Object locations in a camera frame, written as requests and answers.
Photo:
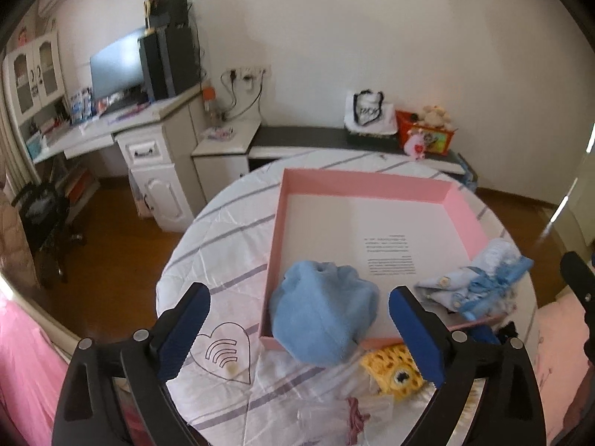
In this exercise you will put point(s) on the orange storage box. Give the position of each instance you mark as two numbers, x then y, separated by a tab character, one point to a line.
432	141

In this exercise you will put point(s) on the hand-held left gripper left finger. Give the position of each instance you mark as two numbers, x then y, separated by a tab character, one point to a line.
186	330

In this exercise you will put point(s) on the cream plush toy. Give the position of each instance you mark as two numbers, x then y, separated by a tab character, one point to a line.
434	114

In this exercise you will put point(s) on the small white side cabinet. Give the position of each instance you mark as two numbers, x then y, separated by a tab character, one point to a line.
223	148

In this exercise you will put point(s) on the black office chair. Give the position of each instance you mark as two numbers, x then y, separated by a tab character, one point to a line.
42	223

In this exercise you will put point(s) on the blue and white packets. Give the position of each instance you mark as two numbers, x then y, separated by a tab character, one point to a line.
81	102

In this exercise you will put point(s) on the blue knitted sock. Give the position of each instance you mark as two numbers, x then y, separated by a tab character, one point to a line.
481	334

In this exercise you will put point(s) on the yellow crochet hat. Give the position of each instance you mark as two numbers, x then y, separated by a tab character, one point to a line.
390	371

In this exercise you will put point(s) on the low black-top bench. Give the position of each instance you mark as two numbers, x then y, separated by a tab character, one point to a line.
325	137

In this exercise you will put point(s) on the white wall power strip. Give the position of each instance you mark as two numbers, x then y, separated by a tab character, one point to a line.
246	72

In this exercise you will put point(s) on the black computer tower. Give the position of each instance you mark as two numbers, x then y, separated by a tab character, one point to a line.
169	60

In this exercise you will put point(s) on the white desk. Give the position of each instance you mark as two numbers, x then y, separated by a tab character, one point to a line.
153	111

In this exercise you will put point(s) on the white glass-door cabinet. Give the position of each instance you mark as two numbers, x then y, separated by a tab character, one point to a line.
35	74

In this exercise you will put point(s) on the pink plush toy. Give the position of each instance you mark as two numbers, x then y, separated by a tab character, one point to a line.
416	146

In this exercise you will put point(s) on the pink shallow cardboard box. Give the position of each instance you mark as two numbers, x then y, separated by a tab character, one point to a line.
372	181

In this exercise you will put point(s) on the black computer monitor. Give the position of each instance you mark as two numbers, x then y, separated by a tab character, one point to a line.
116	65

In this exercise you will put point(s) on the light blue baby clothes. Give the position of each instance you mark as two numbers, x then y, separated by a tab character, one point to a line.
483	274

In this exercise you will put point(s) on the pink bed sheet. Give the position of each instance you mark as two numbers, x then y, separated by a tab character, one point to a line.
23	357

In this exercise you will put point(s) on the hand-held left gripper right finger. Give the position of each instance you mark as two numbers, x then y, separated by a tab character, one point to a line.
413	334

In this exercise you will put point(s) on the pink floral bedding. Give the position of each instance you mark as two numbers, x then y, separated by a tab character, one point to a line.
553	334

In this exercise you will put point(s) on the light blue fleece hat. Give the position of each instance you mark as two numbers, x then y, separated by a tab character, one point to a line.
325	316

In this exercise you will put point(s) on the bottle with orange cap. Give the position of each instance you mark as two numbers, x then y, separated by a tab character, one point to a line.
210	102

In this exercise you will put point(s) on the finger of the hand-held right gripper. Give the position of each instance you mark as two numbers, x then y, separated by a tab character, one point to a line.
578	283

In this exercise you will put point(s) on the black box on tower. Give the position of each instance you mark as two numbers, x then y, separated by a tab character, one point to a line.
167	9

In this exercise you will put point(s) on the navy knitted sock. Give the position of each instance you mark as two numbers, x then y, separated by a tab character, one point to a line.
509	330

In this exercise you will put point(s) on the white tote bag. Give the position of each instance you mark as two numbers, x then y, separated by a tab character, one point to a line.
369	111

